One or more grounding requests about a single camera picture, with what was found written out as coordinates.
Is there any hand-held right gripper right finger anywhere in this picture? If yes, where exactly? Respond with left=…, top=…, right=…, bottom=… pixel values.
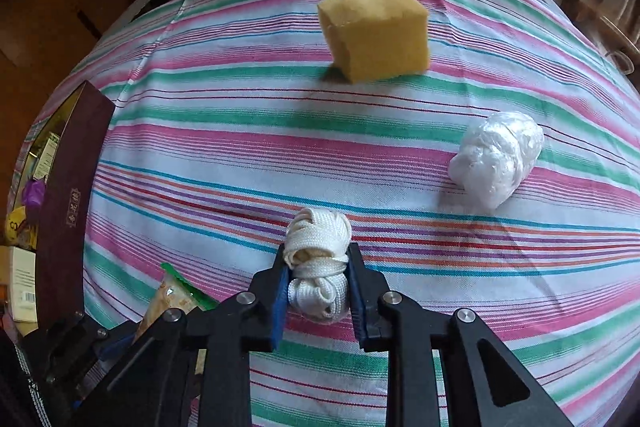
left=347, top=243, right=576, bottom=427

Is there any purple snack packet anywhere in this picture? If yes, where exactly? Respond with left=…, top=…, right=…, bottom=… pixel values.
left=21, top=178, right=50, bottom=209

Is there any striped bedsheet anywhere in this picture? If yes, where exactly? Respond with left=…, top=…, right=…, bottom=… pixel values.
left=10, top=0, right=640, bottom=427

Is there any white plastic bag ball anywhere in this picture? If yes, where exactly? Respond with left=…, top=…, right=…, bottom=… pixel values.
left=447, top=111, right=545, bottom=211

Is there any clear glass cup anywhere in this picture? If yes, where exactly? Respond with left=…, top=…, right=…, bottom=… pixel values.
left=606, top=51, right=637, bottom=76

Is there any brown snack packet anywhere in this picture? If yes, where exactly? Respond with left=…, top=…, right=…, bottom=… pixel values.
left=144, top=263, right=218, bottom=345

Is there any yellow block sponge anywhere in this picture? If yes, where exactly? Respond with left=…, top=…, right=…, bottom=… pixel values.
left=317, top=0, right=431, bottom=84

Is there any dark red gift box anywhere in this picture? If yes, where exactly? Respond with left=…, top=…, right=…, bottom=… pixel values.
left=5, top=81, right=117, bottom=334

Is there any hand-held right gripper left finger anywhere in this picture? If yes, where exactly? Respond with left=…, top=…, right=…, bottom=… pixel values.
left=70, top=244, right=292, bottom=427

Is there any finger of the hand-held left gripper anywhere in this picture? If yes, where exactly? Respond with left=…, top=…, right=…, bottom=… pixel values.
left=36, top=311, right=140, bottom=390

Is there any white rope bundle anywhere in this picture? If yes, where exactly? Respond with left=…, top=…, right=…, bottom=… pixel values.
left=284, top=208, right=352, bottom=324

